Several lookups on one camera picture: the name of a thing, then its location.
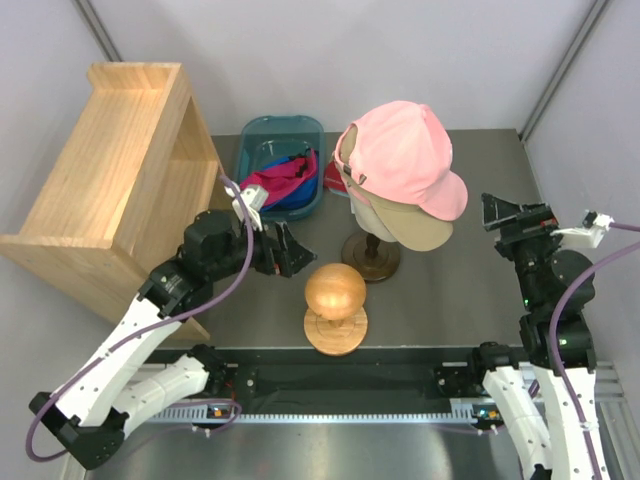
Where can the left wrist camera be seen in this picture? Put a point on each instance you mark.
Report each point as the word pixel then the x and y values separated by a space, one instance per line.
pixel 247 203

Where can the teal plastic bin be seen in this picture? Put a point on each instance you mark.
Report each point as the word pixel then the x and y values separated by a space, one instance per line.
pixel 268 138

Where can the grey cable duct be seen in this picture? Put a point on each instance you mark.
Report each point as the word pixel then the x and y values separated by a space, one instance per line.
pixel 218 414

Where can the aluminium corner post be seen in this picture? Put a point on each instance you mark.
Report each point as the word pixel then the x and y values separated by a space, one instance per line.
pixel 588 24
pixel 96 27

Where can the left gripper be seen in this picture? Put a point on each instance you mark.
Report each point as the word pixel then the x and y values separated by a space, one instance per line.
pixel 284 257

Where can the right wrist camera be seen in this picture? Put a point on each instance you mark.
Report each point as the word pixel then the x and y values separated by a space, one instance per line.
pixel 587 235

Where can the dark wooden stand base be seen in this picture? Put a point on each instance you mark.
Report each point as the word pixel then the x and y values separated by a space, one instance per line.
pixel 374 259

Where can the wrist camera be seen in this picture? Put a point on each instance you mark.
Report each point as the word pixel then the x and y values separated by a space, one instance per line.
pixel 247 203
pixel 587 235

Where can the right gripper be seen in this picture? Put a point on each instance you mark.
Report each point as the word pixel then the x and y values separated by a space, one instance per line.
pixel 534 221

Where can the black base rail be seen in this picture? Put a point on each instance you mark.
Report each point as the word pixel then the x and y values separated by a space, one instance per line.
pixel 316 383

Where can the khaki cap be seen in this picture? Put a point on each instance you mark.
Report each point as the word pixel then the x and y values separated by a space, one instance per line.
pixel 413 228

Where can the blue cap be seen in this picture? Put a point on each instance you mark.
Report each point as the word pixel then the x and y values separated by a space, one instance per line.
pixel 299 199

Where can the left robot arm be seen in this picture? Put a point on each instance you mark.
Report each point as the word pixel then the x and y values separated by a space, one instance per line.
pixel 97 409

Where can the cream mannequin head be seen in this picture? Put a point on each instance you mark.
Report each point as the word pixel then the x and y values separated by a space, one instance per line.
pixel 369 221

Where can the magenta cap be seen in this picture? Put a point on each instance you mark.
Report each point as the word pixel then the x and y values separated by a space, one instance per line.
pixel 284 177

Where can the round wooden hat stand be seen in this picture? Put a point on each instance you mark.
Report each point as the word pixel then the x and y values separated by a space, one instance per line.
pixel 335 322

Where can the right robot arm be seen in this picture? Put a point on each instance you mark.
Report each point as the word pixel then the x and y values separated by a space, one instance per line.
pixel 552 422

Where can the wooden shelf box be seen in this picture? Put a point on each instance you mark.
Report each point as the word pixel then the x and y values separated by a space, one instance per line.
pixel 137 169

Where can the pink cap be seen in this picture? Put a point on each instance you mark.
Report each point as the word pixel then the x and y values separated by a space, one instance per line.
pixel 352 188
pixel 402 153

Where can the left aluminium corner post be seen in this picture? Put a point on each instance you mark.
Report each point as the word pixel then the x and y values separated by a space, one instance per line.
pixel 96 27

